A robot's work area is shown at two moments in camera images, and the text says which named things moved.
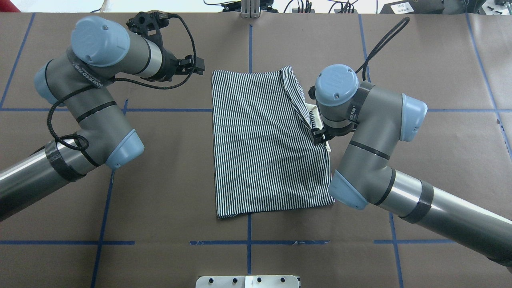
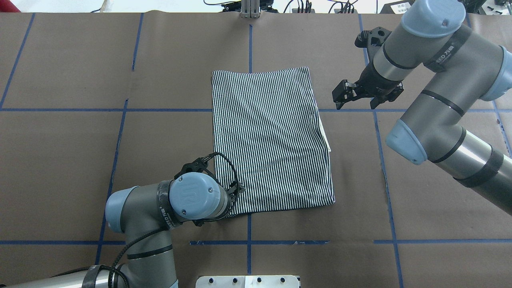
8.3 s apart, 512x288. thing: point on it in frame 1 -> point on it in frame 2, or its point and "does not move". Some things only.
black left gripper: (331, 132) -> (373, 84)
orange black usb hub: (295, 11) does not move
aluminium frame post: (250, 9) does not move
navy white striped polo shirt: (266, 160) does not move
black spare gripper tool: (265, 5) does not move
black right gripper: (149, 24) -> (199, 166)
